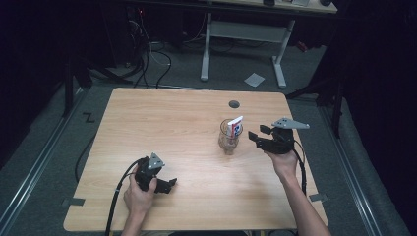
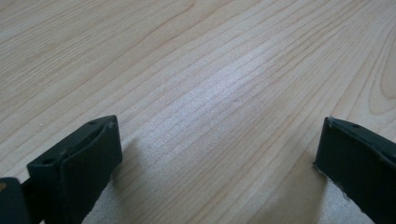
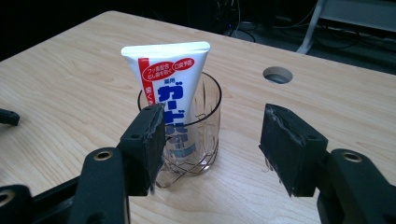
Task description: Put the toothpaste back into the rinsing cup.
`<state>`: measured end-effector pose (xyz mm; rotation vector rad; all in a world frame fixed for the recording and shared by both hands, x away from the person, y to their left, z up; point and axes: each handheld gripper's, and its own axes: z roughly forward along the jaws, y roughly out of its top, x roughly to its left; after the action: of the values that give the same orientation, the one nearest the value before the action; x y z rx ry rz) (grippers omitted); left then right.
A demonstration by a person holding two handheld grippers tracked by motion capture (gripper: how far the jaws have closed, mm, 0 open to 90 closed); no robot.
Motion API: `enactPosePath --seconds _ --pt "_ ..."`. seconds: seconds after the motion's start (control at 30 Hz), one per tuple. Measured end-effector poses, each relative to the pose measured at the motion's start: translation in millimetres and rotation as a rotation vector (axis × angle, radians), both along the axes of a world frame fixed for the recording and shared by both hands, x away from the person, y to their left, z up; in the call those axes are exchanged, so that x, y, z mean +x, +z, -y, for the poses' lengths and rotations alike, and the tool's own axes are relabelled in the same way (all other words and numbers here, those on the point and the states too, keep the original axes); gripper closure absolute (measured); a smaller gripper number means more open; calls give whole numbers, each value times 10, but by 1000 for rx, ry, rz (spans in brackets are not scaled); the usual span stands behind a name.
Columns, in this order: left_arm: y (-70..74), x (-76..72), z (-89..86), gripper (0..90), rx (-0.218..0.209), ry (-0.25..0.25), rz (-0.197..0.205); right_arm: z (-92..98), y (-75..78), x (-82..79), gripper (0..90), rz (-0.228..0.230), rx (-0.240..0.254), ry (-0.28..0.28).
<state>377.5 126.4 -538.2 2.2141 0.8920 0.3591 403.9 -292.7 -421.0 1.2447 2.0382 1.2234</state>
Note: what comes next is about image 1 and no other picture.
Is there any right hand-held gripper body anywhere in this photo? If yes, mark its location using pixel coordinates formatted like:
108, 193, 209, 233
262, 117, 311, 155

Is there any bundle of black cables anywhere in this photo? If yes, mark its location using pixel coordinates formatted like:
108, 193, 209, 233
117, 19, 151, 89

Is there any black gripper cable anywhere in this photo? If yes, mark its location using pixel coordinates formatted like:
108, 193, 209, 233
290, 139, 308, 197
104, 156, 146, 236

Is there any person's right hand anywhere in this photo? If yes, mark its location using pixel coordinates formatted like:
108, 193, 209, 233
264, 148, 300, 185

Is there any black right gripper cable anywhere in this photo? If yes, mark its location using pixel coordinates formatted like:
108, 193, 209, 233
290, 139, 308, 197

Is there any metal floor rail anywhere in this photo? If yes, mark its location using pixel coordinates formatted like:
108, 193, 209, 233
0, 88, 89, 232
318, 103, 384, 236

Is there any white-legged wooden desk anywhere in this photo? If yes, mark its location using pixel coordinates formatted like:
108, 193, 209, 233
199, 0, 339, 89

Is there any thin black floor cable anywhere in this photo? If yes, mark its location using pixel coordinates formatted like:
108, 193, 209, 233
74, 132, 98, 184

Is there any black tripod stand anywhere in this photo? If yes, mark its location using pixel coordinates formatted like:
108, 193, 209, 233
285, 73, 346, 140

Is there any person's left hand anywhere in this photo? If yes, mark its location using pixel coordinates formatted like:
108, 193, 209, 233
122, 172, 158, 215

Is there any clear glass cup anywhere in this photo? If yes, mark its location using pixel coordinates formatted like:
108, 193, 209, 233
217, 118, 244, 156

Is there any grey tape strip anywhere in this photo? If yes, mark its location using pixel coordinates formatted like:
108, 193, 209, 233
61, 197, 87, 207
308, 193, 328, 203

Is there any black stand post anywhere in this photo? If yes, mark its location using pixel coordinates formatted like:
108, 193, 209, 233
61, 55, 76, 118

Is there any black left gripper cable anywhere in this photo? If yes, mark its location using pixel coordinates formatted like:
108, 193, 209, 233
104, 156, 146, 236

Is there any looped black floor cable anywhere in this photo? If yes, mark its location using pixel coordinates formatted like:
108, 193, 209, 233
149, 48, 173, 89

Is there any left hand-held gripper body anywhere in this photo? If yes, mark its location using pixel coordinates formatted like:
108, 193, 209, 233
134, 151, 165, 192

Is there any white toothpaste tube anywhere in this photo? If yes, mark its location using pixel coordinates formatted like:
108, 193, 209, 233
226, 115, 245, 140

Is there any grey paper sheet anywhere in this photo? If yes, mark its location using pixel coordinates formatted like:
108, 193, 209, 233
243, 72, 267, 89

